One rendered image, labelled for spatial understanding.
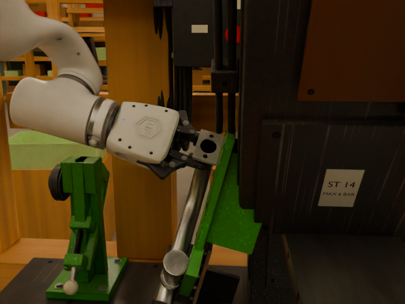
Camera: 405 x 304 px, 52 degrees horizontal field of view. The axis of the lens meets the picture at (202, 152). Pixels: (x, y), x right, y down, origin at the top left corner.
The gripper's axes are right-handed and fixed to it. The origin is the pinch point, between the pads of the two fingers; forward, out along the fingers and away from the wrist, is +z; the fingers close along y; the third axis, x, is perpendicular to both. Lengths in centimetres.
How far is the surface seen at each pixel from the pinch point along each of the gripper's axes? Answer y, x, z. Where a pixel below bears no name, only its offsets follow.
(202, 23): 24.1, -3.8, -6.7
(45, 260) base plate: -17, 42, -29
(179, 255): -17.5, 0.3, 1.0
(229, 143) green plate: -5.0, -13.3, 3.3
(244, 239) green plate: -13.7, -3.2, 9.3
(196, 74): 442, 530, -55
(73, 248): -15.5, 25.4, -20.0
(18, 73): 483, 757, -473
